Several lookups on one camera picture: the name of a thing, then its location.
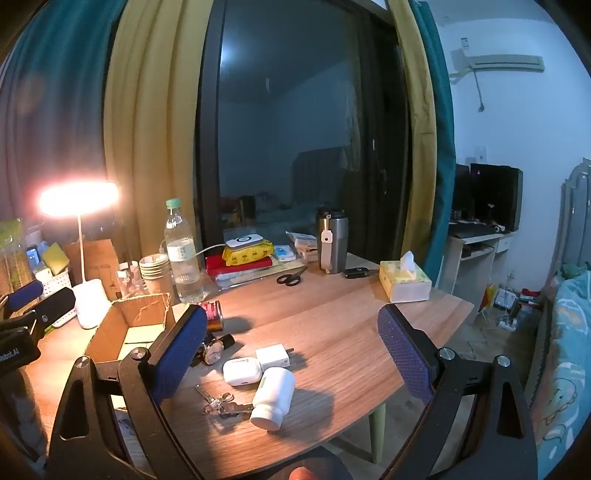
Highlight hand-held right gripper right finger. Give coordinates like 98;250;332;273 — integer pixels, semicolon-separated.
378;304;541;480

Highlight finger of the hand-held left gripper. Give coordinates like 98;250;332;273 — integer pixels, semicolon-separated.
4;279;45;313
28;287;77;340

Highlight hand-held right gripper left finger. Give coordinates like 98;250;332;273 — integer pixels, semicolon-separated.
46;304;208;480

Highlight metal wristwatch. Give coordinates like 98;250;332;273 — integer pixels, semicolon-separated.
194;333;235;366

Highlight red and gold can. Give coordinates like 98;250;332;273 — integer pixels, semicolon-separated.
201;300;225;332

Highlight brown cardboard box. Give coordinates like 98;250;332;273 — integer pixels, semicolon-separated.
83;293;177;370

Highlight white earbuds case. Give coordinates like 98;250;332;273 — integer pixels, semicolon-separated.
222;356;263;387

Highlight bunch of metal keys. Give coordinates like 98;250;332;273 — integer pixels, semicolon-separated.
195;385;254;417

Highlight white charger plug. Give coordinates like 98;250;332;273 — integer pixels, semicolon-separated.
255;344;295;370

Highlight white pill bottle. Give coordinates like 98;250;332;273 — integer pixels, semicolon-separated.
250;367;296;432

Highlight white desk lamp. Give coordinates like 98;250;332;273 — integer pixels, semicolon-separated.
39;182;120;329

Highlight yellow-green sponge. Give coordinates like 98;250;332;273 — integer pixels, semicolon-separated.
44;242;70;273

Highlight green packaged bundle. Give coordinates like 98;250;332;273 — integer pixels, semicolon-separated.
0;217;28;282

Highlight brown cardboard carton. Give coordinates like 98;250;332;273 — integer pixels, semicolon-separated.
62;239;122;298

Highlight yellow tissue pack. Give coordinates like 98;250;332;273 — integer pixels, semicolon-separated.
379;250;433;304

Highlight green table leg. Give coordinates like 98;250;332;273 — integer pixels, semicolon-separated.
369;401;387;465

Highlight stack of paper cups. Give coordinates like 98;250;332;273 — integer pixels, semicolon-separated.
139;253;172;296

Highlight red book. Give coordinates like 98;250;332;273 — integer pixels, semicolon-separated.
205;255;273;278

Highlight clear plastic water bottle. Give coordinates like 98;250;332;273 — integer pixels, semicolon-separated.
164;198;205;304

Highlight white computer desk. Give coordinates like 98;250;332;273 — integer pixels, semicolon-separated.
436;222;515;305

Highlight steel travel tumbler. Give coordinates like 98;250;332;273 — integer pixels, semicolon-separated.
315;208;348;275

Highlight white power bank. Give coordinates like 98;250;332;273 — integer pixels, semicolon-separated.
225;234;265;250

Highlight black scissors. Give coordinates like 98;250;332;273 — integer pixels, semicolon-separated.
276;265;308;287

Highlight pale yellow paper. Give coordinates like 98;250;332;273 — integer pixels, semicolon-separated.
270;255;308;271

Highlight black keyboard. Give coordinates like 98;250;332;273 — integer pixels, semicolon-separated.
450;223;497;239

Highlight white medicine boxes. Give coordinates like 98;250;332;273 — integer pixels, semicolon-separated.
286;231;319;260

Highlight teal printed blanket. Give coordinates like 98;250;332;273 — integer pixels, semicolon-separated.
531;263;591;480

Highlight black computer tower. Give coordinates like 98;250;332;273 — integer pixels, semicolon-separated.
454;164;472;222

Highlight teal curtain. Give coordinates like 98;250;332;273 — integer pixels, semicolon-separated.
0;0;127;241
411;0;457;289

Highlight black computer monitor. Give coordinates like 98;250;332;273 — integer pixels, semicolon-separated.
468;162;523;232

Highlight grey padded headboard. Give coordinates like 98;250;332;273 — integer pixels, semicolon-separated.
526;157;591;402

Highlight dark glass sliding door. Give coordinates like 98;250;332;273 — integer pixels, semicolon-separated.
196;0;411;273

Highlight white air conditioner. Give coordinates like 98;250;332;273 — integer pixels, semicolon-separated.
450;48;546;75

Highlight white charging cable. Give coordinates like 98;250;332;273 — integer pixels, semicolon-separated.
159;240;227;257

